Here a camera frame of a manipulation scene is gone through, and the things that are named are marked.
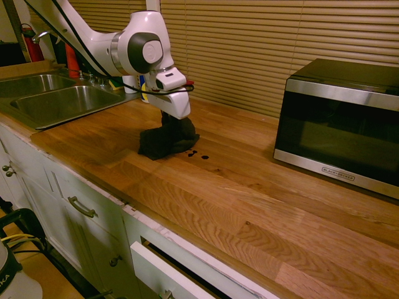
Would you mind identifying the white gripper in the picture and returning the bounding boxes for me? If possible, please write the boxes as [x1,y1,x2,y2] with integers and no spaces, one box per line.
[146,89,192,125]

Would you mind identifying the disinfecting wipes canister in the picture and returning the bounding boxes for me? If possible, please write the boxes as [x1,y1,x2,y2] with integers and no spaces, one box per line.
[138,74,151,105]

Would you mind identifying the red plastic bottle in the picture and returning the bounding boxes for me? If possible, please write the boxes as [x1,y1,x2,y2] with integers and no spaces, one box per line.
[64,42,81,79]

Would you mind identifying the metal cabinet bar handle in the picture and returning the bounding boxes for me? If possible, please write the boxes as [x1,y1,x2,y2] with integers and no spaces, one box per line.
[67,196,97,219]

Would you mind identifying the white open drawer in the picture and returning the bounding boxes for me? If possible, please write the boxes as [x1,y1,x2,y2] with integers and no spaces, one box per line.
[130,239,225,299]

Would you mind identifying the red fire extinguisher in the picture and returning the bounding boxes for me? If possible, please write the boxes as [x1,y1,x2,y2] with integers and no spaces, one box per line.
[19,24,45,64]

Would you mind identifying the white kitchen base cabinets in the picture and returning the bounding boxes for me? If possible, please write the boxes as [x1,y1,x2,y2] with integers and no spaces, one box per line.
[0,120,275,299]

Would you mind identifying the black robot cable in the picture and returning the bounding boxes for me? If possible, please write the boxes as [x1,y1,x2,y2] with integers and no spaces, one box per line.
[24,0,195,95]

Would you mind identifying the black steel microwave oven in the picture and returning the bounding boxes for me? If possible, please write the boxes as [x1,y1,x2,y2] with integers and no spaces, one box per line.
[272,58,399,200]

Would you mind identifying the dark cloth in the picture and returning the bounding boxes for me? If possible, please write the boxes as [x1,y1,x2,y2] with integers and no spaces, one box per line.
[137,115,201,162]

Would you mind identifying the wide beige window blind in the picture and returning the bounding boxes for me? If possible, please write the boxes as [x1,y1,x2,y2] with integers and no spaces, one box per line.
[160,0,399,118]

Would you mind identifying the chrome sink faucet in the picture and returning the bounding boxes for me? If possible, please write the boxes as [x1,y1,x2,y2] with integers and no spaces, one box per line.
[30,30,107,85]

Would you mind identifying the yellow cable bundle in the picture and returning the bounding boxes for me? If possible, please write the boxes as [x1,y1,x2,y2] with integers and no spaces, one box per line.
[0,232,43,252]

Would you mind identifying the narrow beige window blind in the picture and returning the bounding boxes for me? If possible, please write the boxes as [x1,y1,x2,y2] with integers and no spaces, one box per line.
[27,0,148,43]

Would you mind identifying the yellow green sponge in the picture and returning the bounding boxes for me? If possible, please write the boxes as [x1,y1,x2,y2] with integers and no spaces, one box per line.
[107,77,125,92]

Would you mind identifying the stainless steel sink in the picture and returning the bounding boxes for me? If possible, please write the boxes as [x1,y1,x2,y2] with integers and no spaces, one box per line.
[0,74,142,130]

